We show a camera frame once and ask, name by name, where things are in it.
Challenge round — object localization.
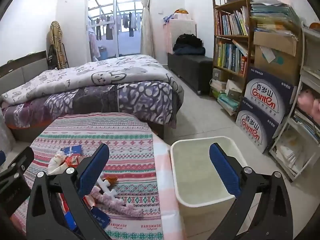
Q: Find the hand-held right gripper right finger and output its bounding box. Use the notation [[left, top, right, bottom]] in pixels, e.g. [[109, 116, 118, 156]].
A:
[[207, 142, 294, 240]]

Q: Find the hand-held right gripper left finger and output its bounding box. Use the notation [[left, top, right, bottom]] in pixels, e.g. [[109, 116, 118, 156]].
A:
[[26, 143, 118, 240]]

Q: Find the grey white foam edge strip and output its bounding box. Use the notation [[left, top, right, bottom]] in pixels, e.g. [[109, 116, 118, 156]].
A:
[[95, 176, 118, 198]]

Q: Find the white trash bin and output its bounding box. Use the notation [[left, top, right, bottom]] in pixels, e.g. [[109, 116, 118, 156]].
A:
[[170, 136, 249, 240]]

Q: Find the white tissue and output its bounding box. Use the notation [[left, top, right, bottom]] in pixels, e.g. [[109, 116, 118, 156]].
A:
[[47, 152, 69, 175]]

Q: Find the red snack packet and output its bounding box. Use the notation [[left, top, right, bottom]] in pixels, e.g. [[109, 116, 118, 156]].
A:
[[66, 154, 85, 167]]

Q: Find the clear plastic storage box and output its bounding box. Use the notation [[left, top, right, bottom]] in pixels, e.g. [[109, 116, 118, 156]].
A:
[[0, 110, 15, 153]]

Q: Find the small blue box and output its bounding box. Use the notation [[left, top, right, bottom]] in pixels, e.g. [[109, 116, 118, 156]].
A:
[[61, 145, 83, 155]]

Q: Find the pink foam edge strip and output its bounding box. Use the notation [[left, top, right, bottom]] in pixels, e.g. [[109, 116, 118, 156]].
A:
[[89, 187, 144, 217]]

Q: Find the striped patterned tablecloth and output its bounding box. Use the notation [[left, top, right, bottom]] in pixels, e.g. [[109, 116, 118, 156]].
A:
[[11, 112, 164, 240]]

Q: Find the blue card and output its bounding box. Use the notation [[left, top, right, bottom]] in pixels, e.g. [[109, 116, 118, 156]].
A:
[[91, 206, 110, 228]]

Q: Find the blue water carton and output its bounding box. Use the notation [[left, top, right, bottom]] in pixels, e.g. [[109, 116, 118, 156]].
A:
[[235, 97, 278, 154], [244, 66, 297, 135]]

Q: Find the pink checked cloth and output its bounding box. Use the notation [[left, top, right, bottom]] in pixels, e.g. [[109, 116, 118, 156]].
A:
[[152, 132, 185, 240]]

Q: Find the pile of books and papers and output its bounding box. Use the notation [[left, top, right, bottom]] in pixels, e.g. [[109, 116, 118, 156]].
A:
[[210, 79, 244, 117]]

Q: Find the purple patterned blanket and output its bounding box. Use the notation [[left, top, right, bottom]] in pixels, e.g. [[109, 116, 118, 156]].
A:
[[1, 81, 184, 130]]

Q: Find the grey upholstered bed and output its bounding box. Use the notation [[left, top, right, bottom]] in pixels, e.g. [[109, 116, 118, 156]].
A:
[[0, 50, 185, 143]]

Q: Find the cartoon print quilt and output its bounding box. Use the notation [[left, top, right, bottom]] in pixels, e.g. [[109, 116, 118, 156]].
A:
[[1, 54, 184, 105]]

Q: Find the dark storage bench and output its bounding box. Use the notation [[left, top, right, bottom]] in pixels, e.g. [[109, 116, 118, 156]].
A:
[[167, 53, 214, 94]]

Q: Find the pink plush toy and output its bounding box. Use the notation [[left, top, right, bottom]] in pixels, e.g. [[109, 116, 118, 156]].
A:
[[297, 89, 320, 117]]

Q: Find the black hanging bag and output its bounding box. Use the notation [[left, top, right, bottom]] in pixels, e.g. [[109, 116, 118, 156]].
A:
[[47, 44, 62, 69]]

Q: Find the row of thick green books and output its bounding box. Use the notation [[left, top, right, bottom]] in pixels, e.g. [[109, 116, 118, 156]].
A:
[[214, 40, 249, 77]]

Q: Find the brown cardboard box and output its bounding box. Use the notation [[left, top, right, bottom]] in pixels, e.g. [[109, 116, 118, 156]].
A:
[[252, 30, 300, 85]]

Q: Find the dark blue jacket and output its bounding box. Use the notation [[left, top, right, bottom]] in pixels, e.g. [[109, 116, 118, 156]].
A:
[[173, 44, 206, 56]]

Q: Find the white shelf rack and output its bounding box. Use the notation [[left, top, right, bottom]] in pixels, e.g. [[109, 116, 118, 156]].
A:
[[269, 22, 320, 182]]

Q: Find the plaid coat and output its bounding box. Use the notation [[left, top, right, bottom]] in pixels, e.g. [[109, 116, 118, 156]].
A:
[[47, 21, 69, 69]]

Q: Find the sliding glass door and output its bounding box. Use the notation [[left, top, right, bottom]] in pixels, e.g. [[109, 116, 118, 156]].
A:
[[84, 0, 147, 62]]

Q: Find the wooden bookshelf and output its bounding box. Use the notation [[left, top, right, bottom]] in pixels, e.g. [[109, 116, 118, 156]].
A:
[[211, 0, 263, 122]]

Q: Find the hanging laundry row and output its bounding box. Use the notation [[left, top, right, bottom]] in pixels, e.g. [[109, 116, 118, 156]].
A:
[[89, 11, 143, 40]]

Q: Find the row of thin colourful books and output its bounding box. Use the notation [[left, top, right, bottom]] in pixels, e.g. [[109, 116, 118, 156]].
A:
[[215, 6, 250, 36]]

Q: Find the white pink cabinet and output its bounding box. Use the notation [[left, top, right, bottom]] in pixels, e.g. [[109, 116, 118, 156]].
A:
[[164, 19, 197, 54]]

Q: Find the white curtain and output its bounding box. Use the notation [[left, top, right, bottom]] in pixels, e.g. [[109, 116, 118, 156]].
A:
[[139, 0, 155, 59]]

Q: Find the stack of folders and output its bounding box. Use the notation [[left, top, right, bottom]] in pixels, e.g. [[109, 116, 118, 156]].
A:
[[250, 0, 300, 34]]

